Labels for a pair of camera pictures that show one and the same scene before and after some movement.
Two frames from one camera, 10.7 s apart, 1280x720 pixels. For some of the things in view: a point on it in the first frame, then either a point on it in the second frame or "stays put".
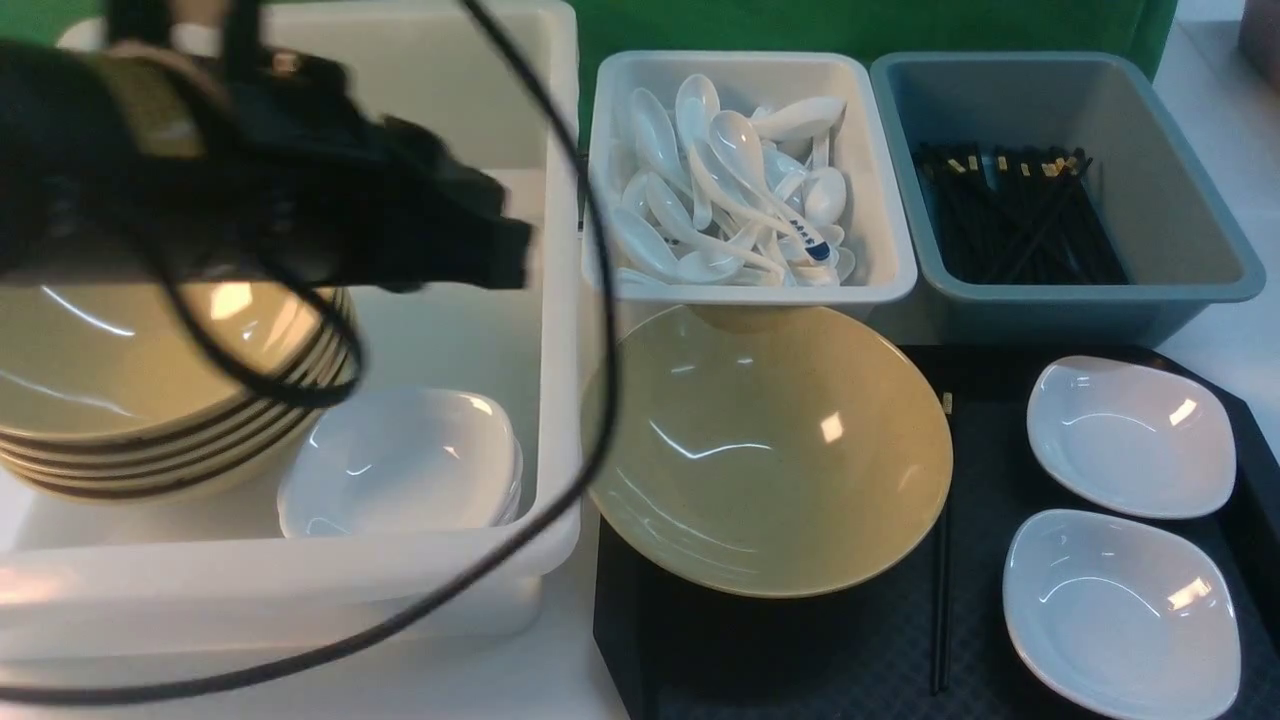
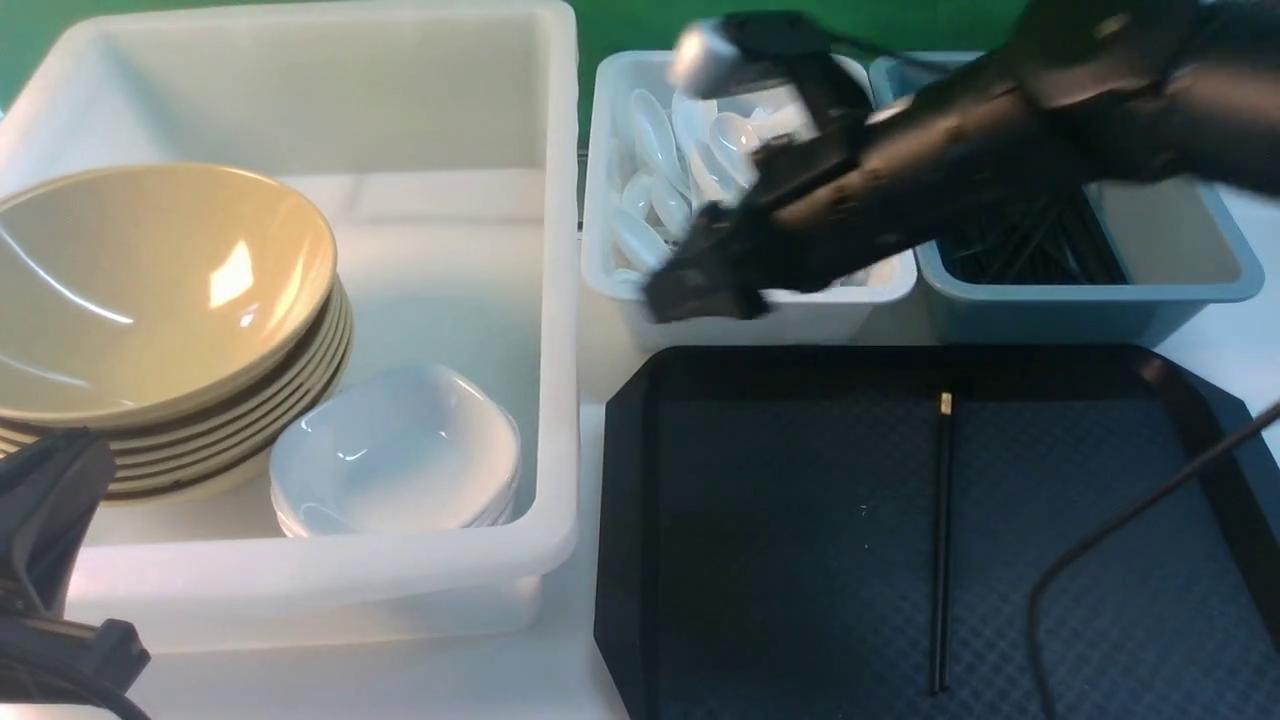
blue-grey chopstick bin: (1180, 247) stays put
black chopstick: (944, 564) stays put
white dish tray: (1130, 439) -> (399, 450)
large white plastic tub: (496, 86) stays put
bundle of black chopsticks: (1040, 223) stays put
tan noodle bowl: (771, 450) -> (127, 290)
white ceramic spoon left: (657, 136) stays put
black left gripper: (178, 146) -> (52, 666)
